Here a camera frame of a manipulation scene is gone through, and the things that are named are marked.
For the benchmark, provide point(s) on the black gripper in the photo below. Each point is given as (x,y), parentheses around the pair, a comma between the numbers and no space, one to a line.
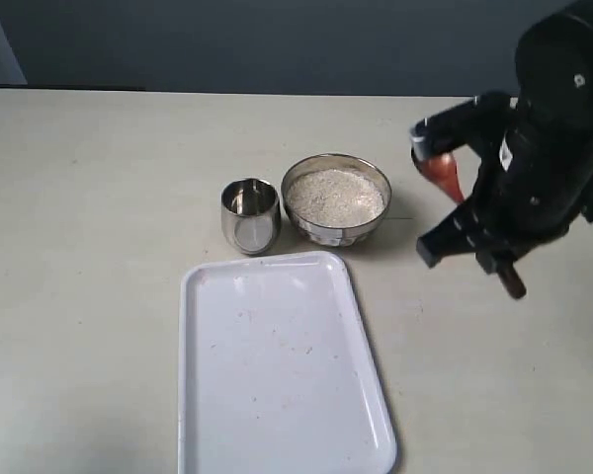
(542,180)

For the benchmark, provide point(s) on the dark red wooden spoon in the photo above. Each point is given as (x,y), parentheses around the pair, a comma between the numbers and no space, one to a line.
(442,172)

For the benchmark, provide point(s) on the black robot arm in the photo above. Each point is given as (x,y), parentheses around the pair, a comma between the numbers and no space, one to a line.
(554,68)

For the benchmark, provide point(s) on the steel bowl with rice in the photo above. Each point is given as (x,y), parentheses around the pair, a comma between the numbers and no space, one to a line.
(334,199)

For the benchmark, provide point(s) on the small steel cup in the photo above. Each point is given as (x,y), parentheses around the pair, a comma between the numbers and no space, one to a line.
(250,216)

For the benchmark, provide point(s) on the white plastic tray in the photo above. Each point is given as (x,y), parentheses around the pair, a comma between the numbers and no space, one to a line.
(275,372)

